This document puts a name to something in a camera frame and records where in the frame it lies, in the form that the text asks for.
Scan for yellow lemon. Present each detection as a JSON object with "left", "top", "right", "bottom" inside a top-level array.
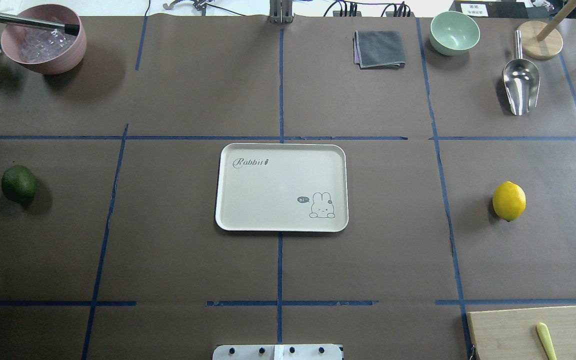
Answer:
[{"left": 492, "top": 181, "right": 527, "bottom": 222}]

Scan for green lime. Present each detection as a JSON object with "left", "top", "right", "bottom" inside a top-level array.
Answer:
[{"left": 1, "top": 164, "right": 38, "bottom": 204}]

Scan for cream rabbit print tray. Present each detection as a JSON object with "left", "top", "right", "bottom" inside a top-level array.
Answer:
[{"left": 215, "top": 143, "right": 349, "bottom": 233}]

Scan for grey folded cloth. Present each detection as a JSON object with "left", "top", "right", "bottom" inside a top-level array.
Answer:
[{"left": 353, "top": 30, "right": 406, "bottom": 69}]

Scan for mint green bowl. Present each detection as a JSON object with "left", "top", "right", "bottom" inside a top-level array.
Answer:
[{"left": 429, "top": 11, "right": 481, "bottom": 56}]

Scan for steel scoop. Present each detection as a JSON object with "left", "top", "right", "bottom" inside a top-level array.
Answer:
[{"left": 502, "top": 29, "right": 541, "bottom": 116}]

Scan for black and silver tongs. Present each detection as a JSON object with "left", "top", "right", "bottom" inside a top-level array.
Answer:
[{"left": 0, "top": 13, "right": 81, "bottom": 37}]

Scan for pink bowl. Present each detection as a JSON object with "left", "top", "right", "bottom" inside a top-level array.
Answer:
[{"left": 0, "top": 4, "right": 87, "bottom": 75}]

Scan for clear bubble wrap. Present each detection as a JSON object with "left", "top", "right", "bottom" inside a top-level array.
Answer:
[{"left": 19, "top": 27, "right": 77, "bottom": 63}]

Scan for round wooden stand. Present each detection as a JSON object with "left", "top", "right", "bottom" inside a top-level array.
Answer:
[{"left": 514, "top": 0, "right": 576, "bottom": 60}]

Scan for yellow plastic knife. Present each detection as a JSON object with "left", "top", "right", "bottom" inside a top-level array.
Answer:
[{"left": 535, "top": 322, "right": 558, "bottom": 360}]

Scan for bamboo cutting board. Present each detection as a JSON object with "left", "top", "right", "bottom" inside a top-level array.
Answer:
[{"left": 467, "top": 305, "right": 576, "bottom": 360}]

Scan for grey camera post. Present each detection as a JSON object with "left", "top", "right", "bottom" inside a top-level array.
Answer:
[{"left": 269, "top": 0, "right": 294, "bottom": 24}]

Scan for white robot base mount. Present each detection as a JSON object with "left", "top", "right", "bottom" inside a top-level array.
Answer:
[{"left": 212, "top": 343, "right": 345, "bottom": 360}]

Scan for black cable bundle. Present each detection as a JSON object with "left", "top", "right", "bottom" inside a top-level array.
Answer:
[{"left": 323, "top": 0, "right": 412, "bottom": 18}]

